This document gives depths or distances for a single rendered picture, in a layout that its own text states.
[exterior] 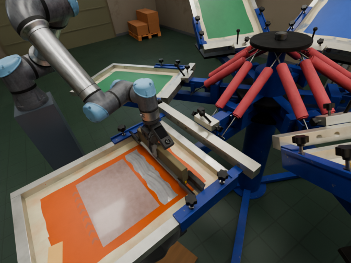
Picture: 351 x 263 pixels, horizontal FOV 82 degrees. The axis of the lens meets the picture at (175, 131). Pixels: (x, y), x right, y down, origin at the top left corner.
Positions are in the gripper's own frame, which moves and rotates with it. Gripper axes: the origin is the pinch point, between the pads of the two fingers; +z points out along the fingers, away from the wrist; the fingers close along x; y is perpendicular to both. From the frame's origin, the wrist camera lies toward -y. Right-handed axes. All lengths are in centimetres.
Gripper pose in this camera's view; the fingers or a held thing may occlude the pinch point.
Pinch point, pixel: (160, 153)
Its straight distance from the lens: 93.1
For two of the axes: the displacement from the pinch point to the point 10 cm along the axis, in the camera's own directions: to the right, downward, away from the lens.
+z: 0.9, 7.6, 6.4
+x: -7.9, 4.5, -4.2
